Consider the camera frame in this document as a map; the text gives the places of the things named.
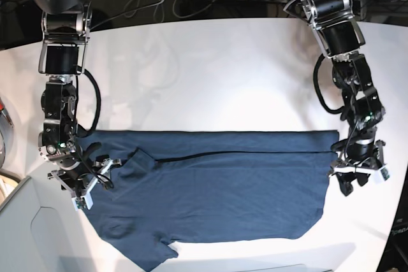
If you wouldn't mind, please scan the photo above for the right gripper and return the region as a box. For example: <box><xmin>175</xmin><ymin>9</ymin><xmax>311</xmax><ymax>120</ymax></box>
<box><xmin>38</xmin><ymin>132</ymin><xmax>123</xmax><ymax>210</ymax></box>

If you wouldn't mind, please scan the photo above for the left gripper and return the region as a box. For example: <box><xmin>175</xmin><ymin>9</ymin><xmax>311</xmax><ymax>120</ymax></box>
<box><xmin>328</xmin><ymin>127</ymin><xmax>390</xmax><ymax>196</ymax></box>

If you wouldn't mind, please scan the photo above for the dark blue T-shirt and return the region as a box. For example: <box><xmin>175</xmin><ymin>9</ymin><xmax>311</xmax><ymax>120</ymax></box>
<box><xmin>80</xmin><ymin>131</ymin><xmax>339</xmax><ymax>271</ymax></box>

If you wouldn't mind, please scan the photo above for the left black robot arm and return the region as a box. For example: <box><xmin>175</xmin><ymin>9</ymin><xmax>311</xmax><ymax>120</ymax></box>
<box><xmin>284</xmin><ymin>0</ymin><xmax>390</xmax><ymax>196</ymax></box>

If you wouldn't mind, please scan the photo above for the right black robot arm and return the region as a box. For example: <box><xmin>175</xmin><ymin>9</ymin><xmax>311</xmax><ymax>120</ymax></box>
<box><xmin>34</xmin><ymin>0</ymin><xmax>121</xmax><ymax>210</ymax></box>

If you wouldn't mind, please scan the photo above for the grey bin at left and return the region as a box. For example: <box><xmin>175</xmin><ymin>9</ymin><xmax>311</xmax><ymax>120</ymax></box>
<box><xmin>1</xmin><ymin>177</ymin><xmax>65</xmax><ymax>271</ymax></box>

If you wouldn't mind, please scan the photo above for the red and white device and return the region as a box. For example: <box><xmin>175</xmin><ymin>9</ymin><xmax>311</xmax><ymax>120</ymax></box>
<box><xmin>1</xmin><ymin>98</ymin><xmax>15</xmax><ymax>169</ymax></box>

